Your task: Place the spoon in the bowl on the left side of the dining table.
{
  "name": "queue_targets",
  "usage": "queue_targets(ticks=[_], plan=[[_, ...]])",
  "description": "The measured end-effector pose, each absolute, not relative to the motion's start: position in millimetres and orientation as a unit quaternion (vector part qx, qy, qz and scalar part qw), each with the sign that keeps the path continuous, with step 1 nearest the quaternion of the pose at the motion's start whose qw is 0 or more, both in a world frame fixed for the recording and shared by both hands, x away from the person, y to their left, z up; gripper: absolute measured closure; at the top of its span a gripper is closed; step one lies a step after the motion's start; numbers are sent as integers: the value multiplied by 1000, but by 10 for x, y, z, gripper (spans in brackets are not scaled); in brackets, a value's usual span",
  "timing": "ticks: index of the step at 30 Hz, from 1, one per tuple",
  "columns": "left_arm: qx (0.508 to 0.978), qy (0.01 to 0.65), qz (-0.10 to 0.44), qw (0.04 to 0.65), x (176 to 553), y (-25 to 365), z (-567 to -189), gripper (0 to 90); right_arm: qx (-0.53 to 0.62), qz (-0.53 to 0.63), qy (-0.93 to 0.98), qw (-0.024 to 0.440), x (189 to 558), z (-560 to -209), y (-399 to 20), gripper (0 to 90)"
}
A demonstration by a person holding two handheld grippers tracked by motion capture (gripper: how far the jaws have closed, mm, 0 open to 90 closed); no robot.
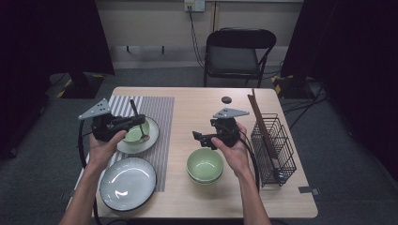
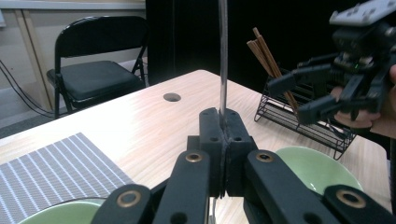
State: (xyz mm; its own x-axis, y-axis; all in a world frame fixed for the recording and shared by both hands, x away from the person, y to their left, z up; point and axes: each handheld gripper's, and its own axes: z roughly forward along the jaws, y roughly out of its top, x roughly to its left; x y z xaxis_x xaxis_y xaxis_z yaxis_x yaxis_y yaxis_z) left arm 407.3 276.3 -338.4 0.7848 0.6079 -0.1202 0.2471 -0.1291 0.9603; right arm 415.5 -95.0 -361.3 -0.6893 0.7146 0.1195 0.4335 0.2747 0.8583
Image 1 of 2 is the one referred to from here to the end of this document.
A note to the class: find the person's right hand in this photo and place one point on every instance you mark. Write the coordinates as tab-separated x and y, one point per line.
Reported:
239	159

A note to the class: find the black folding chair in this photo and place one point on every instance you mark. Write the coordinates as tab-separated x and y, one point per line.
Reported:
233	59

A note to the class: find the black curtain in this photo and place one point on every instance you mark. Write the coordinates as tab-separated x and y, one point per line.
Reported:
47	37
359	62

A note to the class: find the white wall socket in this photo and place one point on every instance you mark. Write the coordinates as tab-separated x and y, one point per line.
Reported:
194	4

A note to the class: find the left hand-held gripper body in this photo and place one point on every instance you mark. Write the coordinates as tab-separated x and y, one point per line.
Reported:
106	128

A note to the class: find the green bowl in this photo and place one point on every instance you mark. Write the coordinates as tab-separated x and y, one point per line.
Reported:
205	164
205	183
136	135

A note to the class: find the white plate with dark rim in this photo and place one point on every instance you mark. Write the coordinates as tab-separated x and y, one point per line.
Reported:
128	184
153	137

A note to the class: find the small black floor marker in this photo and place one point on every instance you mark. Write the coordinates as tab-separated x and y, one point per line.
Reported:
93	122

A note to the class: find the black round table grommet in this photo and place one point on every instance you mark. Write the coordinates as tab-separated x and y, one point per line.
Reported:
226	100

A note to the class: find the black stand base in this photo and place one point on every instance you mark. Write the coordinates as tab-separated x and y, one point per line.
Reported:
295	90
81	87

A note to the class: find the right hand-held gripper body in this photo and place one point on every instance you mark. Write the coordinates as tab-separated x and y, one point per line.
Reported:
226	131

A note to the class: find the person's left hand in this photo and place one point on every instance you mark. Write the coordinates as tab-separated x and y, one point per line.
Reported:
101	153

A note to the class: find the grey striped placemat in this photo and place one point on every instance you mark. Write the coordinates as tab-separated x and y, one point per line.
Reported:
162	109

